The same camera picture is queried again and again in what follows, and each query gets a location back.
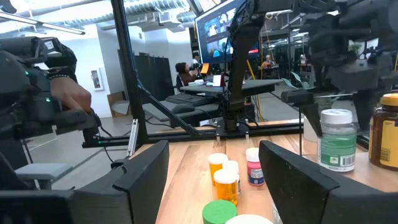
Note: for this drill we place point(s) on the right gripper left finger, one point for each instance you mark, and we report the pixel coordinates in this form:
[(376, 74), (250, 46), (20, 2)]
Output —
[(140, 193)]

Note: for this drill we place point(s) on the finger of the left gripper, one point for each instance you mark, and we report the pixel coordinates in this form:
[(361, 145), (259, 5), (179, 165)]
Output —
[(308, 102), (363, 105)]

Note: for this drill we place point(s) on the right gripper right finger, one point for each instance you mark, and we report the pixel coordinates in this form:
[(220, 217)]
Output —
[(298, 193)]

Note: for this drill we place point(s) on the brown jar yellow lid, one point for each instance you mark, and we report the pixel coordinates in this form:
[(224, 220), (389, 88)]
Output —
[(385, 137)]

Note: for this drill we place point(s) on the clear bottle green label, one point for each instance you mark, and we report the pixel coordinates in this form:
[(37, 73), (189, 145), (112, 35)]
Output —
[(337, 146)]

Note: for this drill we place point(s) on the pink bottle white cap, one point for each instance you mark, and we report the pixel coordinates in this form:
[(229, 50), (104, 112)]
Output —
[(255, 171)]

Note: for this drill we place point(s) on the white-capped bottle maroon label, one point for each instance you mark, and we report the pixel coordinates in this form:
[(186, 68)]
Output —
[(248, 220)]

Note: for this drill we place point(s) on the orange vial white cap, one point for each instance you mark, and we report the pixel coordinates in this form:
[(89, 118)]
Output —
[(225, 186), (216, 163)]

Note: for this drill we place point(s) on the green-capped bottle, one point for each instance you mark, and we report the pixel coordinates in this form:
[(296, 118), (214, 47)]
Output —
[(219, 213)]

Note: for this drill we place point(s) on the person's forearm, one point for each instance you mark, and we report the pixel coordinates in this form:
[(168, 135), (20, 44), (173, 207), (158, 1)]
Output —
[(62, 56)]

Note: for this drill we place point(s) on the dark grey side desk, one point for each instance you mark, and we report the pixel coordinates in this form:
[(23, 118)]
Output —
[(258, 85)]

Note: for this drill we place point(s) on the person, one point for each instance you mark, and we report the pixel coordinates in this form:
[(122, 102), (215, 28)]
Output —
[(185, 76), (268, 62), (195, 57)]

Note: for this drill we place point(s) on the black computer mouse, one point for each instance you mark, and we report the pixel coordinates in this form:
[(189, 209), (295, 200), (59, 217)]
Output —
[(183, 108)]

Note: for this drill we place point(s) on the cardboard box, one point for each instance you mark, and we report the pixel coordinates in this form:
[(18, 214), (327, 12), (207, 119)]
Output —
[(116, 99)]

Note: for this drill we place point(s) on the black backlit keyboard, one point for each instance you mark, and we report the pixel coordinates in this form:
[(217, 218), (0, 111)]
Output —
[(189, 99)]

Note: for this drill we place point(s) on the small orange object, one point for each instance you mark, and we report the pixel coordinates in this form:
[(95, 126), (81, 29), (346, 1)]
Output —
[(205, 68)]

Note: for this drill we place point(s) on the computer monitor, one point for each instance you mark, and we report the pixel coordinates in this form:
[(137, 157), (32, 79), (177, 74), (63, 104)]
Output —
[(214, 31)]

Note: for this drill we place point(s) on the black cabinet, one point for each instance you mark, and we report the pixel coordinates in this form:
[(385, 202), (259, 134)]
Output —
[(155, 74)]

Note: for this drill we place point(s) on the person's hand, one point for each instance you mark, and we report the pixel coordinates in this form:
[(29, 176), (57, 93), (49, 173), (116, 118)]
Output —
[(70, 93)]

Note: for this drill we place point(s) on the ceiling light strip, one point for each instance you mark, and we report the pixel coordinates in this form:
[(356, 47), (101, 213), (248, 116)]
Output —
[(46, 25)]

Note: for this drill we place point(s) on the silver metal bracket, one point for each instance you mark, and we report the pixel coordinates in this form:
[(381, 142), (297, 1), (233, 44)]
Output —
[(133, 137)]

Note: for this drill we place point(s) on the wall fire extinguisher cabinet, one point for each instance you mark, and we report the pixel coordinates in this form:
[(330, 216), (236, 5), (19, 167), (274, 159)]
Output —
[(97, 80)]

